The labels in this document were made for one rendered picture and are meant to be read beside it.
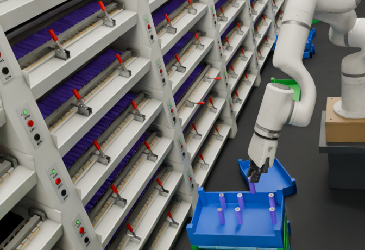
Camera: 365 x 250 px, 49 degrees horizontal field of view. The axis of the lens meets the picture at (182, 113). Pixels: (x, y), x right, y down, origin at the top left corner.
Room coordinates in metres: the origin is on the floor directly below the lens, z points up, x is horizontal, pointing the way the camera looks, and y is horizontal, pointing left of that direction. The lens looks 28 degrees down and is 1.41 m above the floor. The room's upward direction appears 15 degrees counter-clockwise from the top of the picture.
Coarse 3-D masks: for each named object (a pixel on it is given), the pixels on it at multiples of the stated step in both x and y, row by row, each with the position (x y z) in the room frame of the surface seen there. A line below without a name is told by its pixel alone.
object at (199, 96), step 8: (200, 64) 2.17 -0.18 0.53; (208, 64) 2.13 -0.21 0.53; (216, 64) 2.12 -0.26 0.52; (216, 72) 2.09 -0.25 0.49; (200, 88) 1.92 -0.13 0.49; (208, 88) 1.93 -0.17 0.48; (192, 96) 1.84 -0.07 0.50; (200, 96) 1.84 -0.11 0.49; (184, 112) 1.70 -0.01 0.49; (192, 112) 1.73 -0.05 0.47; (184, 120) 1.64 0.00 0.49; (184, 128) 1.64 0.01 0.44
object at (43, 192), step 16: (0, 32) 0.97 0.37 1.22; (16, 64) 0.98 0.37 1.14; (0, 80) 0.92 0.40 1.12; (16, 80) 0.96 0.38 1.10; (16, 96) 0.94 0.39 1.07; (32, 96) 0.98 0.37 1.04; (16, 112) 0.92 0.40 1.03; (32, 112) 0.96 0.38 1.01; (0, 128) 0.92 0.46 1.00; (16, 128) 0.90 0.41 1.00; (16, 144) 0.91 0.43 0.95; (32, 144) 0.92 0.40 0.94; (48, 144) 0.96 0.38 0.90; (48, 160) 0.94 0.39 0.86; (64, 176) 0.96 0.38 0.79; (32, 192) 0.93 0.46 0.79; (48, 192) 0.90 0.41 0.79; (64, 208) 0.92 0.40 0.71; (80, 208) 0.97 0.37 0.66; (64, 224) 0.90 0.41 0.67; (64, 240) 0.91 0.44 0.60; (96, 240) 0.97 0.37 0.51
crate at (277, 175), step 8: (240, 160) 1.77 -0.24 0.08; (248, 160) 1.79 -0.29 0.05; (240, 168) 1.76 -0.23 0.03; (248, 168) 1.78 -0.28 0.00; (272, 168) 1.73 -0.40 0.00; (280, 168) 1.68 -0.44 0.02; (264, 176) 1.68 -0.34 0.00; (272, 176) 1.66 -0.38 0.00; (280, 176) 1.65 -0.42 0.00; (288, 176) 1.58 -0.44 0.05; (248, 184) 1.63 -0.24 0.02; (256, 184) 1.63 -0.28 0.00; (264, 184) 1.62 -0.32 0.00; (272, 184) 1.60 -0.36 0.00; (280, 184) 1.59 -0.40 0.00; (288, 184) 1.57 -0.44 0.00; (288, 192) 1.50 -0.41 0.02; (296, 192) 1.50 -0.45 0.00
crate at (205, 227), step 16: (208, 192) 1.13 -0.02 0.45; (224, 192) 1.11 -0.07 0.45; (240, 192) 1.09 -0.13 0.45; (256, 192) 1.07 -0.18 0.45; (272, 192) 1.05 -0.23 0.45; (208, 208) 1.11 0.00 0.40; (256, 208) 1.05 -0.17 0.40; (192, 224) 0.97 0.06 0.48; (208, 224) 1.03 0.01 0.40; (224, 224) 1.01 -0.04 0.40; (240, 224) 0.99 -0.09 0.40; (256, 224) 0.97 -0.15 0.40; (272, 224) 0.95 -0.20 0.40; (192, 240) 0.96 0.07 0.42; (208, 240) 0.94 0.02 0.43; (224, 240) 0.92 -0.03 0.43; (240, 240) 0.90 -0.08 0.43; (256, 240) 0.88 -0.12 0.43; (272, 240) 0.86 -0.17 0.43
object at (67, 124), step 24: (120, 48) 1.57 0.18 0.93; (144, 48) 1.51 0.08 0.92; (72, 72) 1.35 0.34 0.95; (96, 72) 1.37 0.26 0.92; (120, 72) 1.38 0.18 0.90; (144, 72) 1.47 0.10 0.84; (48, 96) 1.22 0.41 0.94; (72, 96) 1.20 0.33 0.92; (96, 96) 1.24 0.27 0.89; (120, 96) 1.30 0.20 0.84; (48, 120) 1.08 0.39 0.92; (72, 120) 1.11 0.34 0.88; (96, 120) 1.16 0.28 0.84; (72, 144) 1.05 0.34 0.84
